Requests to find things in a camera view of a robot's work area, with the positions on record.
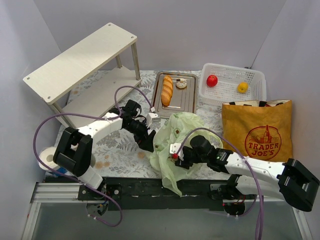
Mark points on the white sprinkled toy donut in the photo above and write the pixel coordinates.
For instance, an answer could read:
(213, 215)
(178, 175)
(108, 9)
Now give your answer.
(181, 83)

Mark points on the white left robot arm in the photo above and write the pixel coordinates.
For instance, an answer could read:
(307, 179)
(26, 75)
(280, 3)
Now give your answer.
(74, 150)

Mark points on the white plastic perforated basket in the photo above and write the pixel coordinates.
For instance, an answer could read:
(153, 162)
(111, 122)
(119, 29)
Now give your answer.
(229, 77)

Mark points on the red toy apple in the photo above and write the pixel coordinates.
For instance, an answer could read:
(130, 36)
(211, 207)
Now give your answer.
(212, 81)

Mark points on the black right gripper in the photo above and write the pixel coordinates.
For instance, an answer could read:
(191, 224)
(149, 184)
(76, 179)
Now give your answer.
(184, 157)

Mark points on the aluminium frame rail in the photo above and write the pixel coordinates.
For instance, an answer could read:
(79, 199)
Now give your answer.
(70, 211)

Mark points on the stainless steel tray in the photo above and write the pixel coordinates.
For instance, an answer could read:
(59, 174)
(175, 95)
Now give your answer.
(183, 100)

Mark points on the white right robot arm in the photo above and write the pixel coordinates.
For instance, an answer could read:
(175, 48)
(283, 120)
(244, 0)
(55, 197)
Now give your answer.
(290, 181)

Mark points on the white wooden two-tier shelf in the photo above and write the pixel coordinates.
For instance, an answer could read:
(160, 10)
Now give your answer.
(66, 71)

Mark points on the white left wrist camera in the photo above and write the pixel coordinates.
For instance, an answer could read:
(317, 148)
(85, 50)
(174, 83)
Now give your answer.
(152, 117)

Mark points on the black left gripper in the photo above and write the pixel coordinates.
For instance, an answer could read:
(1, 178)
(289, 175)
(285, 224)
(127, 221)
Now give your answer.
(145, 138)

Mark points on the long orange toy bread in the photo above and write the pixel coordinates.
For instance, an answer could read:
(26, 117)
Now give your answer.
(167, 91)

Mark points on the light green plastic grocery bag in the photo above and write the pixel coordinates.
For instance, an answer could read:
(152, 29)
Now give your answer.
(174, 131)

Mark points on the yellow toy lemon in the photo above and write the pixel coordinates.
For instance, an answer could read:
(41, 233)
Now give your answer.
(242, 87)

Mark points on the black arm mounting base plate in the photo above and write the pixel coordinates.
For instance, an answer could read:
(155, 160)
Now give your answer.
(150, 194)

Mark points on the floral patterned table mat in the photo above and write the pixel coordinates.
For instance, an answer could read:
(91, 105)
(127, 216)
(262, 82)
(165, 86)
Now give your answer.
(118, 155)

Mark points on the mustard yellow tote bag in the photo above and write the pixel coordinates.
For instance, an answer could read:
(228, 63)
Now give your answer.
(259, 129)

